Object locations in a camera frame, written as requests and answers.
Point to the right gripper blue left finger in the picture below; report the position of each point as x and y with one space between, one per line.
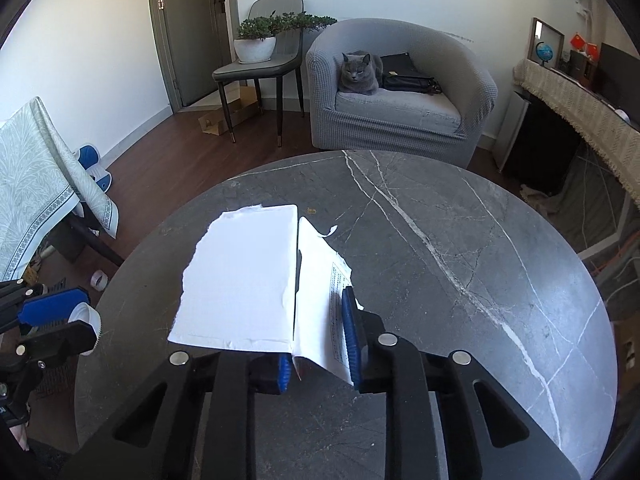
229 445

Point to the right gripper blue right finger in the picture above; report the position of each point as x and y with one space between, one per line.
381 362

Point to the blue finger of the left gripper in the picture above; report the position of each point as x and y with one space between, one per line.
53 307
54 346

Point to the small white jar lid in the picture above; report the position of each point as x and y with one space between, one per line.
89 315

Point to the torn white cardboard box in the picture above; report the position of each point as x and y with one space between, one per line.
263 279

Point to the left hand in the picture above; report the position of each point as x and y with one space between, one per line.
20 435

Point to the white tape roll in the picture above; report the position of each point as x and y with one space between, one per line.
99 280

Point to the white patterned cloth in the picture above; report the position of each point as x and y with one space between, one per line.
42 182

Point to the blue white slippers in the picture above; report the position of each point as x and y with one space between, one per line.
89 157

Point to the grey armchair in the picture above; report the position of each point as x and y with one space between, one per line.
444 124

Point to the grey cat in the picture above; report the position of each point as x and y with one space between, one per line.
361 72

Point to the black bag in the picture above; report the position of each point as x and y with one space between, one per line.
400 74

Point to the grey door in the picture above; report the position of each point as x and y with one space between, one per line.
192 39

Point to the grey dining chair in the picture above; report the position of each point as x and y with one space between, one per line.
287 58

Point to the beige fringed table cloth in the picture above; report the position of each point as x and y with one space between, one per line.
617 143

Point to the potted green plant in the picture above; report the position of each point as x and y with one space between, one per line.
256 38

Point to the small blue globe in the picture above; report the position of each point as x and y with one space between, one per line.
543 52

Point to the black monitor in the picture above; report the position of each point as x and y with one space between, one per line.
617 80

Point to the small red flags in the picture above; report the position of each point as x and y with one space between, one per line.
579 44

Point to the wooden picture frame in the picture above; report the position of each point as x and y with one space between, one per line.
541 31

